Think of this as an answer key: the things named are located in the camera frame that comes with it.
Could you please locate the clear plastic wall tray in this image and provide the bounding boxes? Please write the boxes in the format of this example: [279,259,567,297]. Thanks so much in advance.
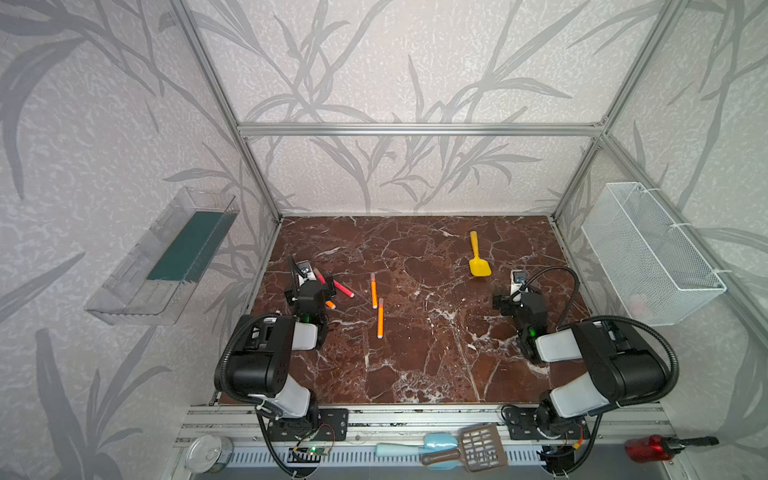
[85,187,240,326]

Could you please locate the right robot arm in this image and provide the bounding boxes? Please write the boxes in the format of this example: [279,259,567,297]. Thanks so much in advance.
[491,266,680,429]

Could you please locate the white wire basket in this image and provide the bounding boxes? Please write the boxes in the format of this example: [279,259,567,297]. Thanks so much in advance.
[582,182,727,326]

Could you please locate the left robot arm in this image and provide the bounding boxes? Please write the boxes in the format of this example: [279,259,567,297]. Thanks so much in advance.
[214,279,336,428]

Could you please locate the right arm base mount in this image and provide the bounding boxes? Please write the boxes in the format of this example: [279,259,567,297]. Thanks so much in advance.
[500,404,589,441]

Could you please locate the yellow plastic scoop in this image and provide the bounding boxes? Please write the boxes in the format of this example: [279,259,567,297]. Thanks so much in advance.
[469,231,492,277]

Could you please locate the brown slotted litter scoop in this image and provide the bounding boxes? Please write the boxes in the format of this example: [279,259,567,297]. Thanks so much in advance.
[420,423,509,473]

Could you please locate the red bottle black nozzle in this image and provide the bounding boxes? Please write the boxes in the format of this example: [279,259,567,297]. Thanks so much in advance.
[624,435,719,464]

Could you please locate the aluminium front rail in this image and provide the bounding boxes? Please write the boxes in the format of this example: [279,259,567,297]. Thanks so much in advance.
[174,403,675,447]

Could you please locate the orange highlighter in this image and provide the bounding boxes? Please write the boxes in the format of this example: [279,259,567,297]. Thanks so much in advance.
[370,272,379,310]
[377,297,385,339]

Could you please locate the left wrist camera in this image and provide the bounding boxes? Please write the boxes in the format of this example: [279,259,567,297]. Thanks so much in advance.
[296,260,316,285]

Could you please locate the light blue brush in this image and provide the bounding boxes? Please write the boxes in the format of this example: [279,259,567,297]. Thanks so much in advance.
[374,433,458,460]

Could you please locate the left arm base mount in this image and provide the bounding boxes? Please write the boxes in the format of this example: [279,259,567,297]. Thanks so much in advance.
[267,408,349,442]

